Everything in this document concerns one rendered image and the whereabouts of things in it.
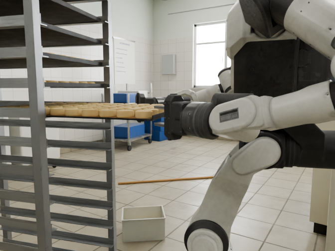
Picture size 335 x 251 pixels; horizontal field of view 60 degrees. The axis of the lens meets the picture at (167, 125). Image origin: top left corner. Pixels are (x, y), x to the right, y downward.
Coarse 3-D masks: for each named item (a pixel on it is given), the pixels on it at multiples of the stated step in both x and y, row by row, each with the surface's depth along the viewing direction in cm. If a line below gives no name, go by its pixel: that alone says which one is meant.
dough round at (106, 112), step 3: (99, 111) 85; (102, 111) 84; (105, 111) 84; (108, 111) 84; (111, 111) 84; (114, 111) 85; (99, 114) 86; (102, 114) 84; (105, 114) 84; (108, 114) 84; (111, 114) 85; (114, 114) 85
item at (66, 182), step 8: (0, 176) 147; (8, 176) 146; (16, 176) 144; (24, 176) 143; (32, 176) 142; (56, 184) 135; (64, 184) 135; (72, 184) 135; (80, 184) 135; (88, 184) 134; (96, 184) 132; (104, 184) 131; (112, 184) 130
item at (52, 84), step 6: (48, 84) 90; (54, 84) 93; (60, 84) 96; (66, 84) 99; (72, 84) 102; (78, 84) 106; (84, 84) 110; (90, 84) 114; (96, 84) 118; (102, 84) 123
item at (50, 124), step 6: (0, 120) 143; (6, 120) 142; (12, 120) 141; (18, 120) 140; (24, 120) 139; (48, 126) 134; (54, 126) 134; (60, 126) 134; (66, 126) 133; (72, 126) 132; (78, 126) 131; (84, 126) 130; (90, 126) 130; (96, 126) 129; (102, 126) 128; (108, 126) 127
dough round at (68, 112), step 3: (66, 111) 87; (69, 111) 87; (72, 111) 87; (75, 111) 87; (78, 111) 88; (66, 114) 88; (69, 114) 87; (72, 114) 87; (75, 114) 87; (78, 114) 88; (81, 114) 89
